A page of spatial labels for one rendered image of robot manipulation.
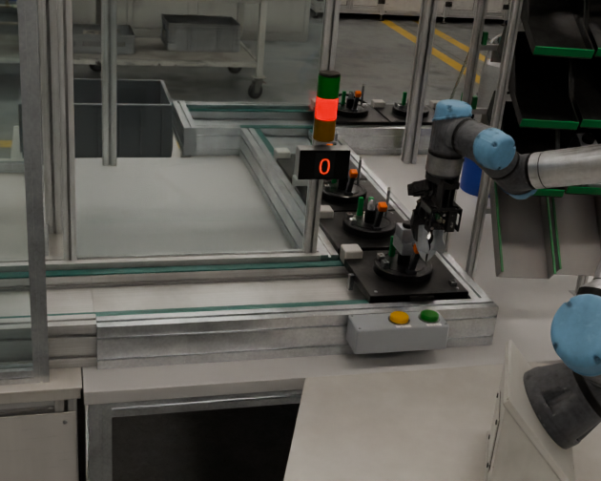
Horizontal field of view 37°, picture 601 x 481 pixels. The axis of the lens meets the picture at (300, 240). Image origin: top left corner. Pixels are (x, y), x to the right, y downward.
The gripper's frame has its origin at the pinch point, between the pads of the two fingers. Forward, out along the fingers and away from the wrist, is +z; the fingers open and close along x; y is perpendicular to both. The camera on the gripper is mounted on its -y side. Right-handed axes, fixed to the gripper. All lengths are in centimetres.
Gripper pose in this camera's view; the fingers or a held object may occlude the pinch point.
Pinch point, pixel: (424, 254)
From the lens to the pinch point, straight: 203.4
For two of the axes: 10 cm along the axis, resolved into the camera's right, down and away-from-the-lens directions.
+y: 2.5, 4.2, -8.7
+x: 9.7, -0.2, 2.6
